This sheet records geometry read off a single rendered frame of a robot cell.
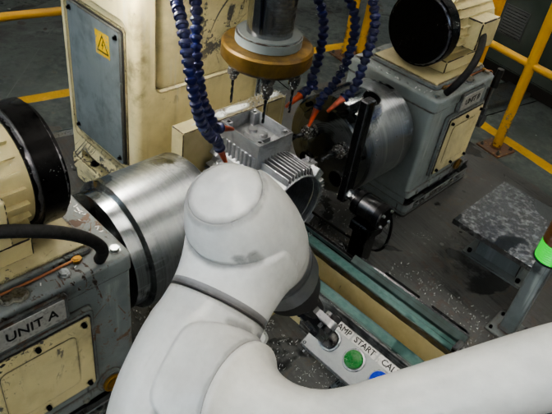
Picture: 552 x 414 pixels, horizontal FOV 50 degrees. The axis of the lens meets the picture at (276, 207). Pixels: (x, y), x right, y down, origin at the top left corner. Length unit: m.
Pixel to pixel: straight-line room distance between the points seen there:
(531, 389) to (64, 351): 0.70
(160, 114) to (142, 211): 0.37
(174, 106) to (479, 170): 1.05
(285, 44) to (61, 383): 0.69
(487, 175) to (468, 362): 1.55
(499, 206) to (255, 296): 1.17
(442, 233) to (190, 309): 1.21
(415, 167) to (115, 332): 0.90
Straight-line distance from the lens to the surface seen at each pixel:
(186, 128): 1.24
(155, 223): 1.02
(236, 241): 0.52
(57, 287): 0.90
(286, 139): 1.26
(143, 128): 1.32
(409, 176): 1.61
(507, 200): 1.69
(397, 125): 1.45
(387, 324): 1.30
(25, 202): 0.85
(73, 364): 1.01
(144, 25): 1.22
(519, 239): 1.57
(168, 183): 1.06
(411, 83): 1.56
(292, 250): 0.57
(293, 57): 1.14
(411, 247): 1.60
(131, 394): 0.54
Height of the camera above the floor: 1.80
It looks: 39 degrees down
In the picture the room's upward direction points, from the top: 9 degrees clockwise
